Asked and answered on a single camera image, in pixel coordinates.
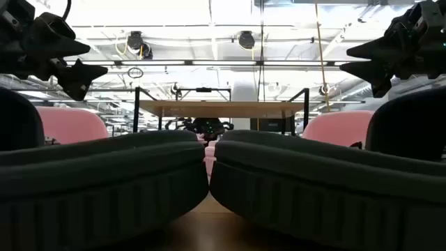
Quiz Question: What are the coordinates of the black rubber slide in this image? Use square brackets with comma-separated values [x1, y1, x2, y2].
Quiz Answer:
[210, 130, 446, 251]
[0, 130, 210, 251]

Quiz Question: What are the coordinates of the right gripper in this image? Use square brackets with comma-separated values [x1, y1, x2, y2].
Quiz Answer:
[339, 0, 446, 99]

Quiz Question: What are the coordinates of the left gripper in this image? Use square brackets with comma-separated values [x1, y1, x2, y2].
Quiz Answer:
[0, 0, 109, 102]

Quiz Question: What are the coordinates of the black ceiling cable reel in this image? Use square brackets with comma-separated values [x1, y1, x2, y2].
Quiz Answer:
[126, 31, 145, 54]
[140, 42, 154, 61]
[238, 30, 256, 51]

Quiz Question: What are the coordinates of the black background robot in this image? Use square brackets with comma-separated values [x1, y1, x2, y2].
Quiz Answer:
[164, 117, 235, 142]

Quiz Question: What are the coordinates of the black metal background frame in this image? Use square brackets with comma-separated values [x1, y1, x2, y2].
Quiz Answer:
[175, 86, 232, 102]

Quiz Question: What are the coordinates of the yellow hanging cable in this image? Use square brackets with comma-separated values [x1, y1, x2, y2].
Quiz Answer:
[314, 0, 331, 113]

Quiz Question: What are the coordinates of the black vented control box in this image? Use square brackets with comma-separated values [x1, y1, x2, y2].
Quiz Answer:
[249, 117, 295, 135]

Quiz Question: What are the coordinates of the wooden shelf black metal frame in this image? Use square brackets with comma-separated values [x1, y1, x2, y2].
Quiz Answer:
[132, 86, 310, 137]

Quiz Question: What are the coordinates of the ceiling light strip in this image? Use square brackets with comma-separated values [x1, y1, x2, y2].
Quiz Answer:
[66, 59, 350, 68]

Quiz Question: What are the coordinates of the pink rubber slide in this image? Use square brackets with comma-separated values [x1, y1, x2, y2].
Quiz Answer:
[36, 106, 109, 146]
[301, 110, 376, 148]

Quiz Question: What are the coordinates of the black hanging cable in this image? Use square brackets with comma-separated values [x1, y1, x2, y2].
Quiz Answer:
[259, 0, 265, 102]

